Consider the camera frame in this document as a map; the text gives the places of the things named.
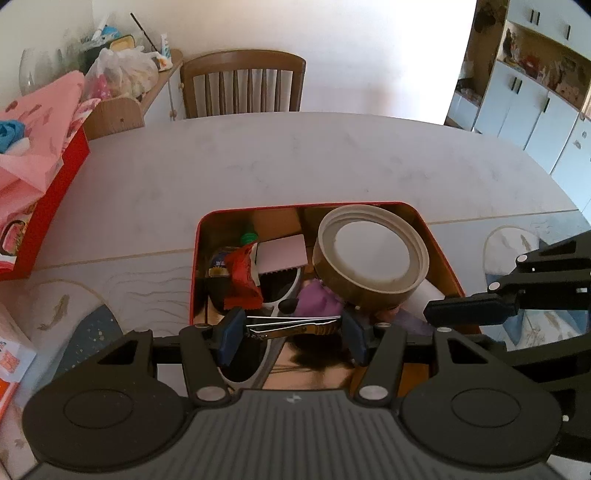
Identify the small blue label bottle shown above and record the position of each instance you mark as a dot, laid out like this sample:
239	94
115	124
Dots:
217	267

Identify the white sunglasses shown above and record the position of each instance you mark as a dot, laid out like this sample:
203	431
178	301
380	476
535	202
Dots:
279	288

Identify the white orange carton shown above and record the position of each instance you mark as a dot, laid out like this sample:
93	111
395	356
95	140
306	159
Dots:
9	360

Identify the wooden chair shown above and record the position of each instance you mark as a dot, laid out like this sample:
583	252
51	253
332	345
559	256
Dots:
240	60

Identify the row of shelf ornaments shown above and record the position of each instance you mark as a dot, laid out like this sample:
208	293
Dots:
540	64

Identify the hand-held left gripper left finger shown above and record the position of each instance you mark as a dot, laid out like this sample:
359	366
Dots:
233	334

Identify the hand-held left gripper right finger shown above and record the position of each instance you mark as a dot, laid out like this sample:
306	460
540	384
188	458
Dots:
352	337

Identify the red tin box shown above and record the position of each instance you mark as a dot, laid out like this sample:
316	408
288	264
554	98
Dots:
277	221

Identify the pink card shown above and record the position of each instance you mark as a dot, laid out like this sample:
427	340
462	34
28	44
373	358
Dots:
281	254

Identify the white squeeze tube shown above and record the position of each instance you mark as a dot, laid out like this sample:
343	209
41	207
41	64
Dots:
165	48

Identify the white yellow tube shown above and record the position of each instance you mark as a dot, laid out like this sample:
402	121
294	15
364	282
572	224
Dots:
431	295

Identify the wooden top sideboard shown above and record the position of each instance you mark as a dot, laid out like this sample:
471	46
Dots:
115	117

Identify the clear plastic bag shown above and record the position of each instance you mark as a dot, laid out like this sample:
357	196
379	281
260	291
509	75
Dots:
120	71

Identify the red gift box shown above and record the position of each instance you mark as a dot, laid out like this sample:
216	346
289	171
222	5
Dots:
55	194

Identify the red snack packet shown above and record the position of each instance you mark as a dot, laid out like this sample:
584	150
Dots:
242	277

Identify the blue fabric flower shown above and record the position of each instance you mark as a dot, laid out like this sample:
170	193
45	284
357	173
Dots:
9	134

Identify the brown tape roll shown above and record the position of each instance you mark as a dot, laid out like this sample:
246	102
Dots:
369	290

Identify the black stick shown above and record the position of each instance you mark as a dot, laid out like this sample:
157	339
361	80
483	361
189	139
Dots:
143	30

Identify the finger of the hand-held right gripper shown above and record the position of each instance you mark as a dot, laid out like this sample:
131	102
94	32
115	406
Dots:
466	310
554	357

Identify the green capped small bottle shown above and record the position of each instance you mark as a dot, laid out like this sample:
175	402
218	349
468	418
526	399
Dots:
249	238

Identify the metal nail clipper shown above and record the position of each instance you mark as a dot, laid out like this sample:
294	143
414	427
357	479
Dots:
286	328

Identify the glass vase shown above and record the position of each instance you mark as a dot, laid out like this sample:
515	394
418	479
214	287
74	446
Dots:
34	69

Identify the pale blue cabinet unit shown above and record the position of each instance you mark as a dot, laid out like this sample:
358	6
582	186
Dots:
517	110

